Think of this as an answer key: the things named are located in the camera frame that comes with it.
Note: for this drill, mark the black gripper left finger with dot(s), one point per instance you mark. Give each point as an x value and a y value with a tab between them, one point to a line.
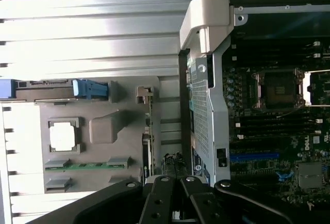
157	200

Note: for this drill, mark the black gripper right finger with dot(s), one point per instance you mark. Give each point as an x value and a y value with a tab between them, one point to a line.
203	203

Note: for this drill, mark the grey parts rack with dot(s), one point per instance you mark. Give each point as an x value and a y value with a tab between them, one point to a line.
123	154

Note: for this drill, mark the green motherboard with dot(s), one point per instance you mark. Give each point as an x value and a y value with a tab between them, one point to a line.
257	172

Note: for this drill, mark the blue expansion slot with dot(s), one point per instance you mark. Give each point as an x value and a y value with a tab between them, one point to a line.
255	157

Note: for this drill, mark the green RAM stick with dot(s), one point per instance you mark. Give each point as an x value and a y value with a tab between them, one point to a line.
87	166

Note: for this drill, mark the black open PC case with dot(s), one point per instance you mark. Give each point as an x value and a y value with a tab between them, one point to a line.
219	100

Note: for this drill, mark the silver chipset heatsink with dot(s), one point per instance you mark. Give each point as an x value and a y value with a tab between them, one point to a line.
310	175

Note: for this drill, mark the silver CPU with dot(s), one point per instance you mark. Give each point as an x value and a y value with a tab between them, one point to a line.
62	136

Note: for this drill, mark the locking lever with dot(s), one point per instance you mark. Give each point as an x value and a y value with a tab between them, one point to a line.
288	113

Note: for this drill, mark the CPU socket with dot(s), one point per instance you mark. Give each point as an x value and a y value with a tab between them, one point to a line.
278	89

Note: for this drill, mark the metal socket cover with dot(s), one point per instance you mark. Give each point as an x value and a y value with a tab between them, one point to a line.
308	89

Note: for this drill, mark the hard disk with blue caddy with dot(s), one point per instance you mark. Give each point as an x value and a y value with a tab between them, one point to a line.
43	92

